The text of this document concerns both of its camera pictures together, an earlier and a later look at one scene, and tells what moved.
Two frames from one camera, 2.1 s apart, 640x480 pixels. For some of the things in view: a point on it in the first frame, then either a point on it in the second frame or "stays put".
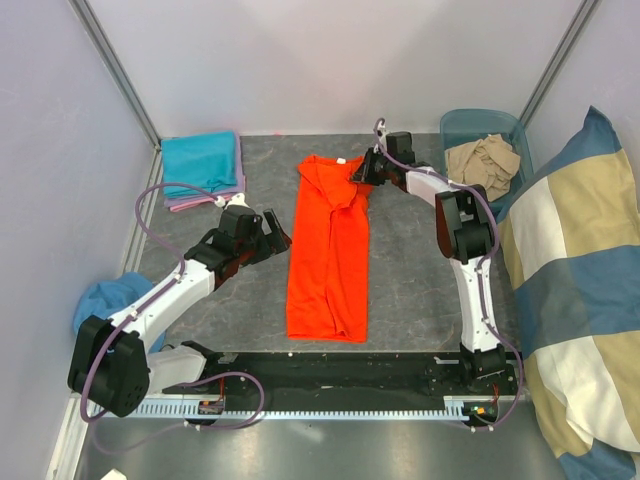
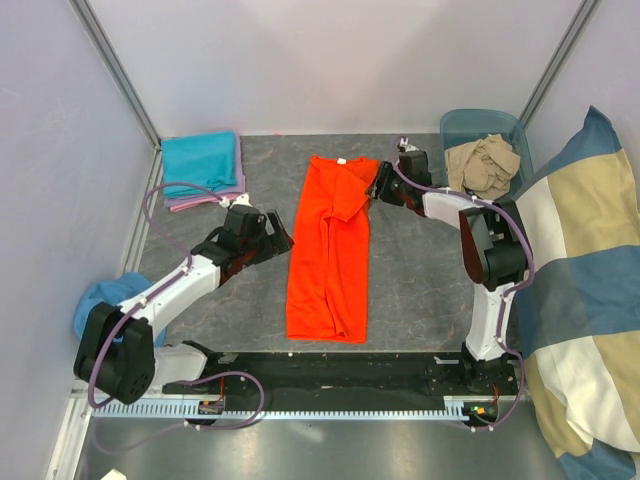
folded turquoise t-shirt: x=207 y=160 stays put
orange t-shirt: x=328 y=278 stays put
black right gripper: x=363 y=173 -> x=386 y=172
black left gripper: x=278 y=242 stays put
